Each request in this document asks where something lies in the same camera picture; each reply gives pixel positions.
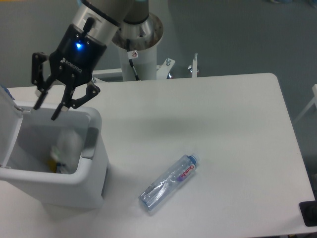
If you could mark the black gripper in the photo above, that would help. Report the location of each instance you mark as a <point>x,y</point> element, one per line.
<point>72,64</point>

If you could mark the white green wrapper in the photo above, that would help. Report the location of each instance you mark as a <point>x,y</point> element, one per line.
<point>67,150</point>

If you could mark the clear plastic water bottle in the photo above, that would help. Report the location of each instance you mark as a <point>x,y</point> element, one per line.
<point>170,180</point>

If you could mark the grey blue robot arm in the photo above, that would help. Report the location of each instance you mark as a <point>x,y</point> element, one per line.
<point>106,17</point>

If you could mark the white trash can lid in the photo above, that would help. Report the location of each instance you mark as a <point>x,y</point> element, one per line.
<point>11,118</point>

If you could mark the white plastic trash can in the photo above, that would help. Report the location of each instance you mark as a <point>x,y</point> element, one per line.
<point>27,167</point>

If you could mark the yellow trash in bin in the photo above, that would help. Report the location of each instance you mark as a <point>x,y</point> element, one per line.
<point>52,164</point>

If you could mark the white furniture leg right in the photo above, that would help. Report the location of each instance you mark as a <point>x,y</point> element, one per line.
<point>310,104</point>

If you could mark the black device at table edge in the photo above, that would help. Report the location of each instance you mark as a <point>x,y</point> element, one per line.
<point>309,212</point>

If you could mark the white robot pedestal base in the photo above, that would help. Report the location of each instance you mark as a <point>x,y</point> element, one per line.
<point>137,48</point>

